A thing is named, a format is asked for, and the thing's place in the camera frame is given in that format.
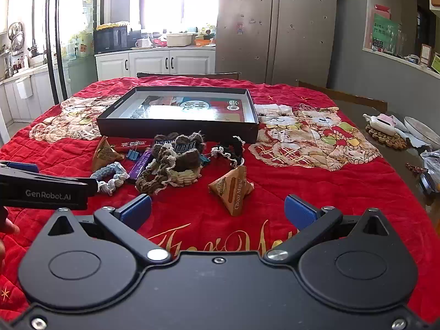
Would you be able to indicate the white hanging bin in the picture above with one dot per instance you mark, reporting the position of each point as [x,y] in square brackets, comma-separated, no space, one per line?
[24,87]

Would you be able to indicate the cream knitted scrunchie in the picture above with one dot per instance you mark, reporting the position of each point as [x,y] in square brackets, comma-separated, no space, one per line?
[185,178]

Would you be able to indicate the brown triangular snack packet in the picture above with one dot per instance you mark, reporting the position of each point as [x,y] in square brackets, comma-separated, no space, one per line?
[105,154]
[232,189]

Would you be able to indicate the black door frame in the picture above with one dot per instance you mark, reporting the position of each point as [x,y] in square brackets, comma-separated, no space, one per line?
[51,41]

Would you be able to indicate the blue binder clip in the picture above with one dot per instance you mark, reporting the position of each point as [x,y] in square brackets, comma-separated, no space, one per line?
[132,154]

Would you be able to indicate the purple lighter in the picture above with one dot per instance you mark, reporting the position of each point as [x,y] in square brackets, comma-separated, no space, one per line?
[139,168]

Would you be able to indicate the white and pink pouch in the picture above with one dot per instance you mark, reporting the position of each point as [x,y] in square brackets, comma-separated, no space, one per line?
[381,125]

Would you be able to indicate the black and white scrunchie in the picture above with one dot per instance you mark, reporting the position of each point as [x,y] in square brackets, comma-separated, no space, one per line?
[237,144]

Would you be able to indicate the steel pot lids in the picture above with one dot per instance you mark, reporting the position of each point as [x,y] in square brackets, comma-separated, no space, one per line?
[15,34]

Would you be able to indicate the white kitchen cabinet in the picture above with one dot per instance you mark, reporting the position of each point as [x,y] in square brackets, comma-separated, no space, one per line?
[151,63]

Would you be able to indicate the green sign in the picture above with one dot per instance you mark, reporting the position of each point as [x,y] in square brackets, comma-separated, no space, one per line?
[385,31]

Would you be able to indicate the blue and white scrunchie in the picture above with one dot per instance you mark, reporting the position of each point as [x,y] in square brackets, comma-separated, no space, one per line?
[103,174]

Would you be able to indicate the red printed blanket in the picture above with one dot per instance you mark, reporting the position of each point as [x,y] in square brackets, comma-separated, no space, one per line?
[309,185]

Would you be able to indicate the brown woven coaster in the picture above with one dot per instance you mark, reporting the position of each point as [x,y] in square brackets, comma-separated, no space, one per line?
[392,142]

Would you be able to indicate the red lighter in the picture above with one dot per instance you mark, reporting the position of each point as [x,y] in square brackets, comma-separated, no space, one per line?
[130,143]

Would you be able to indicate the teal binder clip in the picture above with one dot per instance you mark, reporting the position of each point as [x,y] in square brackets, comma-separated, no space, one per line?
[204,160]

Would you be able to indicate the black cardboard box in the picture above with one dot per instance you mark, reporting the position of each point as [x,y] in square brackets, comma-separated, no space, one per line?
[172,130]

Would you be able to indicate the white plastic basin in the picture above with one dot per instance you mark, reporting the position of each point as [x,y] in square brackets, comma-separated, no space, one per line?
[178,40]

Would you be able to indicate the black microwave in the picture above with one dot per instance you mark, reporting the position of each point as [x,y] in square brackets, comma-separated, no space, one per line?
[110,39]

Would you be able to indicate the white mug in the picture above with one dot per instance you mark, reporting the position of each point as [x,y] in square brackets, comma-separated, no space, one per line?
[143,43]

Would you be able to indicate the person's left hand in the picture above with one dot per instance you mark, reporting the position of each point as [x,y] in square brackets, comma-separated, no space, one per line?
[7,225]

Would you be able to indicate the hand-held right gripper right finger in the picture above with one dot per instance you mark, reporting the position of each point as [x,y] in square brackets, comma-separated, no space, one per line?
[299,209]

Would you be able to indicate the brown crochet scrunchie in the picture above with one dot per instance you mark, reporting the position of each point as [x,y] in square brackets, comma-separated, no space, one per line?
[151,182]

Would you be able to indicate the silver refrigerator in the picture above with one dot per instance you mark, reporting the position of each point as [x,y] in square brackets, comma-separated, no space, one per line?
[275,34]

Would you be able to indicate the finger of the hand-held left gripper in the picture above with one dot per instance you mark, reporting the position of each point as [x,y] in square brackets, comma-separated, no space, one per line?
[68,183]
[20,167]

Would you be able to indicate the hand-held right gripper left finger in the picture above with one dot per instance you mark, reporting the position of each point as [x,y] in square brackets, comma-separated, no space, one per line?
[137,209]

